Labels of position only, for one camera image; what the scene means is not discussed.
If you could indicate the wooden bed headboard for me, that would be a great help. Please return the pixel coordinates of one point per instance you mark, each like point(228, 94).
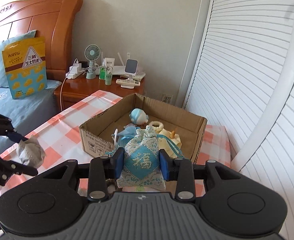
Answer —
point(53, 20)

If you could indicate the white curved pole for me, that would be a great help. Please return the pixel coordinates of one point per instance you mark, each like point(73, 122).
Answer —
point(272, 111)

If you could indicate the brown knitted scrunchie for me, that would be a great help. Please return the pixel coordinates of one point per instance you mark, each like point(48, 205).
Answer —
point(111, 186)

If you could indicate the cream knitted scrunchie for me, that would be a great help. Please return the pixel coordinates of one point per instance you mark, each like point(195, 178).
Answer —
point(157, 126)

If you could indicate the white wifi router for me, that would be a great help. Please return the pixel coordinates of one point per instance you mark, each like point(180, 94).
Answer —
point(120, 69)

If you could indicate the blue embroidered sachet with tassel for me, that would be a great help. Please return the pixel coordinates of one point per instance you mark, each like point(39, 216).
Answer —
point(141, 167)

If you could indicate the pale green tube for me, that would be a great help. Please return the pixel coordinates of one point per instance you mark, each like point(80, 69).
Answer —
point(108, 75)

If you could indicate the light blue round doll toy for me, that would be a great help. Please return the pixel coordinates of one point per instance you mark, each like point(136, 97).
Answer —
point(138, 117)

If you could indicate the white phone stand with screen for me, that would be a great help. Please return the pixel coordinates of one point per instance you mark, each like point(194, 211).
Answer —
point(131, 68)

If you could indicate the wooden nightstand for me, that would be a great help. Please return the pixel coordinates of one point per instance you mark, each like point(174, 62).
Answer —
point(74, 90)

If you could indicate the wall power outlet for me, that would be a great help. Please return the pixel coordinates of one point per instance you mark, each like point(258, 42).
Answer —
point(167, 98)

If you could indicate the white cosmetic tube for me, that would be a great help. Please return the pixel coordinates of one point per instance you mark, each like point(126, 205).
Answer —
point(109, 62)

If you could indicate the white power strip with charger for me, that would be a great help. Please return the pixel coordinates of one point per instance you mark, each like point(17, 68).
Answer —
point(75, 70)

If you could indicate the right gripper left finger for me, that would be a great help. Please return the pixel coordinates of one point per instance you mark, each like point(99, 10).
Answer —
point(100, 170)

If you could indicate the yellow cleaning cloth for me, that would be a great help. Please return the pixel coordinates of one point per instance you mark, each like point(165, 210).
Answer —
point(171, 146)

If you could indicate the light blue face mask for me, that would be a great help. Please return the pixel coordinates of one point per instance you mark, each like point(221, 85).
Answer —
point(121, 139)

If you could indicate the yellow blue snack bag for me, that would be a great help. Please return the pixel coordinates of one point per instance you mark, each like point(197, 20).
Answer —
point(25, 67)

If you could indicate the grey sachet pillow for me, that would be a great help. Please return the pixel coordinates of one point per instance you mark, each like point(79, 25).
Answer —
point(31, 153)

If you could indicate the green clear bottle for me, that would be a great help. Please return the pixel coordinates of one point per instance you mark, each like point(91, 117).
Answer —
point(102, 72)

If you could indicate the mint green desk fan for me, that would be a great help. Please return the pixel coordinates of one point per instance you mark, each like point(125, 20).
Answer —
point(92, 53)

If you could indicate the blue grey bed sheet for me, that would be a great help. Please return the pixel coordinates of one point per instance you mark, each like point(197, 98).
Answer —
point(32, 111)

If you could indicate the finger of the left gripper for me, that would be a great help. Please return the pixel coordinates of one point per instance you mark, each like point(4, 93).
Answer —
point(10, 132)
point(11, 167)

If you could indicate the white remote control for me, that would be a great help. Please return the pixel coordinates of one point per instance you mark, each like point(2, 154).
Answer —
point(127, 83)

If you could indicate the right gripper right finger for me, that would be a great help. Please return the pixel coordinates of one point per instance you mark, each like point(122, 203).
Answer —
point(180, 175)

